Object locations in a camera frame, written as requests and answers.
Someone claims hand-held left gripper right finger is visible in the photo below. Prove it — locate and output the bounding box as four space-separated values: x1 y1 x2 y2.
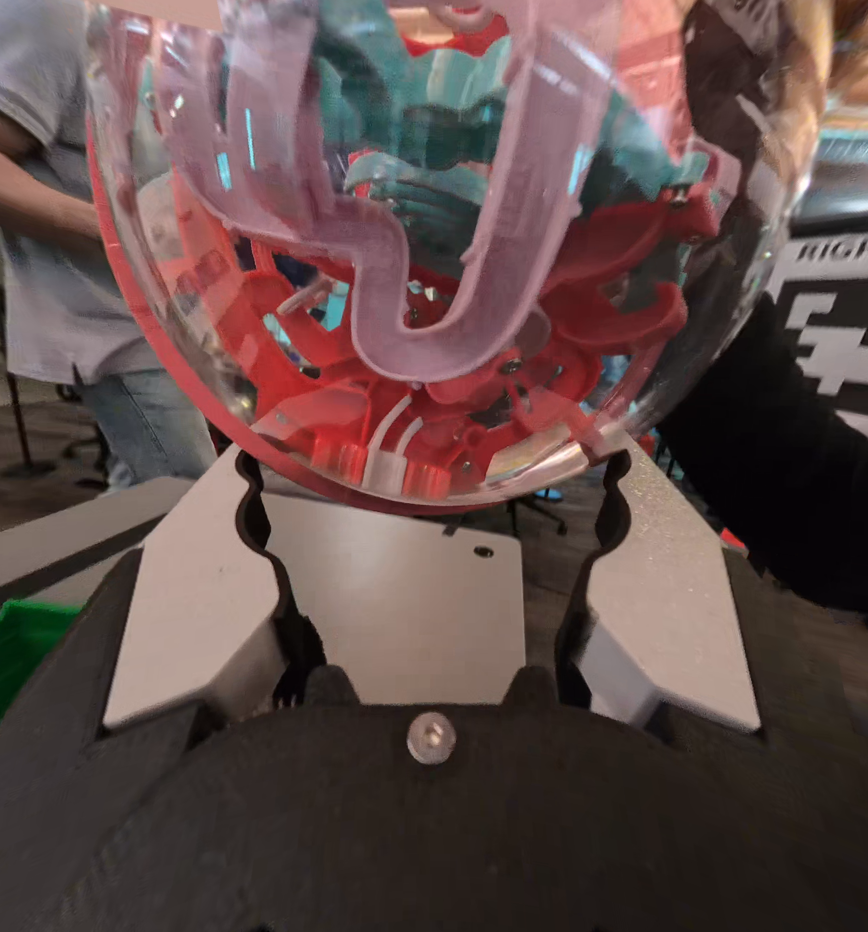
554 431 762 732

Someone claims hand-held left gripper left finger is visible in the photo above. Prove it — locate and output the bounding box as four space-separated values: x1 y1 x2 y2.
102 446 311 731

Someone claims clear red maze ball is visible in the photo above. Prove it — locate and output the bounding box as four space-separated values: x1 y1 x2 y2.
84 0 835 514

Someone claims person's right forearm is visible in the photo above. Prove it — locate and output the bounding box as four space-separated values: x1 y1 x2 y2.
655 295 868 613

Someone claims green plastic bin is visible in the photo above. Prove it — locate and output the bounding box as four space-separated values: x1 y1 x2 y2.
0 599 82 773

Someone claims framed black white marker sign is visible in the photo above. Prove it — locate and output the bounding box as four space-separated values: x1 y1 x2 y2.
765 233 868 445

